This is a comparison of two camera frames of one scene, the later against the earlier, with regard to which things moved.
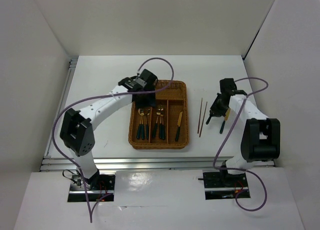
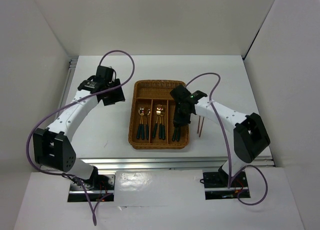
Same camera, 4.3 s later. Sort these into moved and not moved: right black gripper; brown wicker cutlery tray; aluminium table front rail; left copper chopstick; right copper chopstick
Moved: right black gripper
Not moved: left copper chopstick; right copper chopstick; aluminium table front rail; brown wicker cutlery tray
